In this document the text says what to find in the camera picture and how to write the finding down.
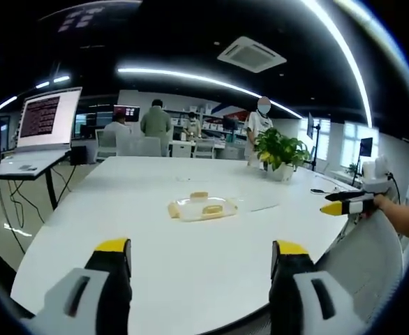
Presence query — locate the black-legged side table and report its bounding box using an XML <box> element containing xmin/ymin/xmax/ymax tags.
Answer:
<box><xmin>0</xmin><ymin>153</ymin><xmax>73</xmax><ymax>224</ymax></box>

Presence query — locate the curved ceiling light strip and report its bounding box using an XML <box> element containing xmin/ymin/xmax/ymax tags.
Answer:
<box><xmin>302</xmin><ymin>0</ymin><xmax>375</xmax><ymax>128</ymax></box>

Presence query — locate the monitor on black stand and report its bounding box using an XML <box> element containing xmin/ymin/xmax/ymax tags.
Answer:
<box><xmin>306</xmin><ymin>112</ymin><xmax>322</xmax><ymax>172</ymax></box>

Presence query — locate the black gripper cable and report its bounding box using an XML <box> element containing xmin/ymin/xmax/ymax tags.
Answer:
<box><xmin>385</xmin><ymin>170</ymin><xmax>401</xmax><ymax>204</ymax></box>

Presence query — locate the storage shelf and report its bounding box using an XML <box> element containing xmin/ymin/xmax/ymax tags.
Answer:
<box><xmin>165</xmin><ymin>103</ymin><xmax>251</xmax><ymax>141</ymax></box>

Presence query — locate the black box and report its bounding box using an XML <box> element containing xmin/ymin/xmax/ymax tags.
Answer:
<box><xmin>69</xmin><ymin>145</ymin><xmax>88</xmax><ymax>166</ymax></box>

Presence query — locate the long ceiling light strip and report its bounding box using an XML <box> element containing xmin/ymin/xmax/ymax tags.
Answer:
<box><xmin>117</xmin><ymin>67</ymin><xmax>303</xmax><ymax>118</ymax></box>

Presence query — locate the open laptop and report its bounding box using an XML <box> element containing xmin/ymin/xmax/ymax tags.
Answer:
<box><xmin>0</xmin><ymin>87</ymin><xmax>83</xmax><ymax>176</ymax></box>

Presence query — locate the ceiling air conditioner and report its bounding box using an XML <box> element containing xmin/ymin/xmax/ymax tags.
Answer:
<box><xmin>217</xmin><ymin>36</ymin><xmax>288</xmax><ymax>73</ymax></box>

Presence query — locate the dark monitor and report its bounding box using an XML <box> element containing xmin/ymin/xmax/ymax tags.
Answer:
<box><xmin>359</xmin><ymin>137</ymin><xmax>374</xmax><ymax>158</ymax></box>

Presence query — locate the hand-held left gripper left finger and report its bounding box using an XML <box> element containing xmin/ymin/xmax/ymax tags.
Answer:
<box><xmin>26</xmin><ymin>238</ymin><xmax>133</xmax><ymax>335</ymax></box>

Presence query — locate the green potted plant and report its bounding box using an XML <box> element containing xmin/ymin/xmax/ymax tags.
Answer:
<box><xmin>254</xmin><ymin>127</ymin><xmax>312</xmax><ymax>182</ymax></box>

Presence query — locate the desktop monitor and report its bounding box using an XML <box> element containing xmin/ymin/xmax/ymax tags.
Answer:
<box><xmin>113</xmin><ymin>104</ymin><xmax>141</xmax><ymax>124</ymax></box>

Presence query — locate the clear plastic tray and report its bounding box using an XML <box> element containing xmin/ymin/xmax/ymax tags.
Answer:
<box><xmin>168</xmin><ymin>196</ymin><xmax>240</xmax><ymax>223</ymax></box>

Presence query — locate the grey mesh chair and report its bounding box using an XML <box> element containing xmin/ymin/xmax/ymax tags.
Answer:
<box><xmin>312</xmin><ymin>208</ymin><xmax>405</xmax><ymax>317</ymax></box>

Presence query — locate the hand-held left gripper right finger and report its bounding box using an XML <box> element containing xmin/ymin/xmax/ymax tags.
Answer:
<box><xmin>269</xmin><ymin>239</ymin><xmax>369</xmax><ymax>335</ymax></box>

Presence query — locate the white office chair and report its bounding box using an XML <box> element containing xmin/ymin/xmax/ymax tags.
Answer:
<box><xmin>140</xmin><ymin>136</ymin><xmax>162</xmax><ymax>157</ymax></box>
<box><xmin>193</xmin><ymin>141</ymin><xmax>216</xmax><ymax>160</ymax></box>
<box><xmin>95</xmin><ymin>129</ymin><xmax>118</xmax><ymax>162</ymax></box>

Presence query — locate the black floor cable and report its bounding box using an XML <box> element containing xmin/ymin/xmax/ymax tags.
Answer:
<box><xmin>7</xmin><ymin>163</ymin><xmax>78</xmax><ymax>255</ymax></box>

